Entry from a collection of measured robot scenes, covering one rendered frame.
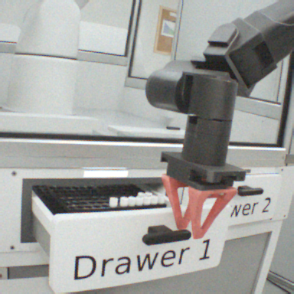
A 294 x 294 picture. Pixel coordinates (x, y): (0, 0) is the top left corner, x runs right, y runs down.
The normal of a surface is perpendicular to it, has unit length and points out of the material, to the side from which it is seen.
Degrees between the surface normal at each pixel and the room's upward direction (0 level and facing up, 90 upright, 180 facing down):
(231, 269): 90
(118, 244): 90
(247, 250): 90
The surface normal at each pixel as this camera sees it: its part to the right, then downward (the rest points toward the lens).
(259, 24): -0.52, -0.53
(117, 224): 0.52, 0.22
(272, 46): 0.29, 0.59
